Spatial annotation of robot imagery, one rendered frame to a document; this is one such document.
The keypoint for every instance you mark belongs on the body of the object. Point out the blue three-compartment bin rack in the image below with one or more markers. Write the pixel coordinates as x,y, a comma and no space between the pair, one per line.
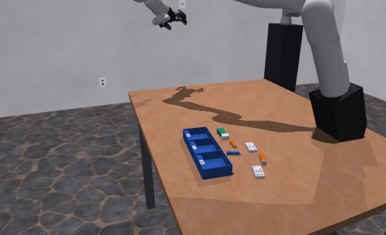
206,153

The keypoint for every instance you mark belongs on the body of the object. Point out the white domino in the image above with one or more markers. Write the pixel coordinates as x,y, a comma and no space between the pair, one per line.
258,172
251,147

